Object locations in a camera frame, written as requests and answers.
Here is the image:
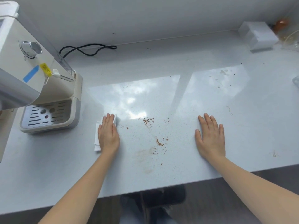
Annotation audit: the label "black power cable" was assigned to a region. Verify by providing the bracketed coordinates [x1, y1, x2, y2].
[59, 44, 117, 59]

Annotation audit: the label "metal drip tray grate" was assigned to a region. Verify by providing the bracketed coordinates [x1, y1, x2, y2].
[20, 99, 81, 135]

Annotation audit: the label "spilled brown coffee grounds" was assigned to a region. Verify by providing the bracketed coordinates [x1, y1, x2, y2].
[120, 117, 171, 166]

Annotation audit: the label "blue tape strip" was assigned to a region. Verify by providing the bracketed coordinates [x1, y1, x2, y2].
[23, 65, 40, 83]

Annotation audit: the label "silver round machine knob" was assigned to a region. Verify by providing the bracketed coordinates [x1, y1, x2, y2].
[20, 40, 43, 59]

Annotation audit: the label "person's right hand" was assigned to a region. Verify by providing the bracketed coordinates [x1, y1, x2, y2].
[195, 113, 226, 159]

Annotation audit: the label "person's left forearm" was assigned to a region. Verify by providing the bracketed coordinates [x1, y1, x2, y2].
[38, 150, 118, 224]

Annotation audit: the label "person's legs in jeans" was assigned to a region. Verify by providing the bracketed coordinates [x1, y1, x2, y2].
[119, 196, 179, 224]

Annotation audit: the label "brown round object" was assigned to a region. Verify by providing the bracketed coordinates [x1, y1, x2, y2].
[273, 19, 290, 32]

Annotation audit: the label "white tissue box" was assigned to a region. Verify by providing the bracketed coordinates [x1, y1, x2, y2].
[238, 21, 279, 53]

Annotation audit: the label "person's right forearm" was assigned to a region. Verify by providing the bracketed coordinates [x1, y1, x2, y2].
[209, 156, 299, 224]

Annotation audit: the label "white paper napkin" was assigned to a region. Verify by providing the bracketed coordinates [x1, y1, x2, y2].
[94, 114, 118, 152]

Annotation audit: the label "steam wand with white tip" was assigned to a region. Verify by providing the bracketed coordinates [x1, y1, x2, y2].
[52, 69, 76, 82]

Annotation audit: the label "cream espresso machine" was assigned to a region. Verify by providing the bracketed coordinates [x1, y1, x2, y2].
[0, 1, 83, 163]

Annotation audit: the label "person's left hand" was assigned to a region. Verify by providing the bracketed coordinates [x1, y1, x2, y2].
[98, 113, 120, 155]

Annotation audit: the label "clear glass bowl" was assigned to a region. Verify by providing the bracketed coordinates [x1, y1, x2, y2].
[279, 29, 299, 53]

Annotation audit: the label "yellow tag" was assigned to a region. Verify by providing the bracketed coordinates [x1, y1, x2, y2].
[40, 63, 52, 76]

